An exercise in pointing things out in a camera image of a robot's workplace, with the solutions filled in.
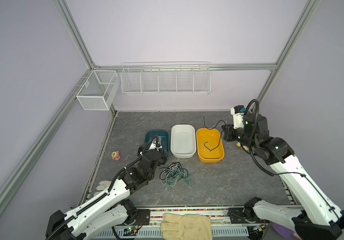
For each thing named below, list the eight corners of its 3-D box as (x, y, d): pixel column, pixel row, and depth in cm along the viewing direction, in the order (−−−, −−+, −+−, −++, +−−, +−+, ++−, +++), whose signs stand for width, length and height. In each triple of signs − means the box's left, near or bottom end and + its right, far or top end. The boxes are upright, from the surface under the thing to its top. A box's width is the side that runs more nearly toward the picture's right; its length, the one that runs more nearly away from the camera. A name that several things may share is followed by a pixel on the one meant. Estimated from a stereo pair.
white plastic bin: (170, 158, 97) (169, 153, 92) (171, 129, 112) (170, 124, 107) (196, 158, 97) (197, 153, 91) (194, 129, 112) (194, 124, 107)
